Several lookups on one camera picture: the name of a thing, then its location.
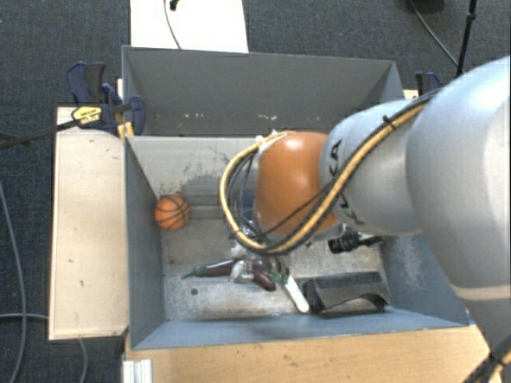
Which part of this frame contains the black cylinder on white bracket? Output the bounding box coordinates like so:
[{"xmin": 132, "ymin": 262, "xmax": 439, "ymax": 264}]
[{"xmin": 327, "ymin": 225, "xmax": 386, "ymax": 255}]

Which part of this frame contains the orange toy basketball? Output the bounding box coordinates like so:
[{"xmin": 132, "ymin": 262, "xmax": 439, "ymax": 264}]
[{"xmin": 153, "ymin": 195, "xmax": 191, "ymax": 231}]

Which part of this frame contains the pale wood board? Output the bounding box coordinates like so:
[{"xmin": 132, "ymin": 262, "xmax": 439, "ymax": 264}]
[{"xmin": 48, "ymin": 105, "xmax": 131, "ymax": 341}]

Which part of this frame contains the grey metal bin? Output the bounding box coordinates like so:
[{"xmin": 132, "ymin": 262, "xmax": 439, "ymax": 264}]
[{"xmin": 121, "ymin": 45, "xmax": 470, "ymax": 351}]

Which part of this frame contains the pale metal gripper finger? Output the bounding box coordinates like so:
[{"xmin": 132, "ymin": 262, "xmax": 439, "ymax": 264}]
[{"xmin": 229, "ymin": 259, "xmax": 255, "ymax": 285}]

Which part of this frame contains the purple toy eggplant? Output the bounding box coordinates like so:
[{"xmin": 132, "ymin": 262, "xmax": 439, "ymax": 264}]
[{"xmin": 181, "ymin": 257, "xmax": 278, "ymax": 293}]

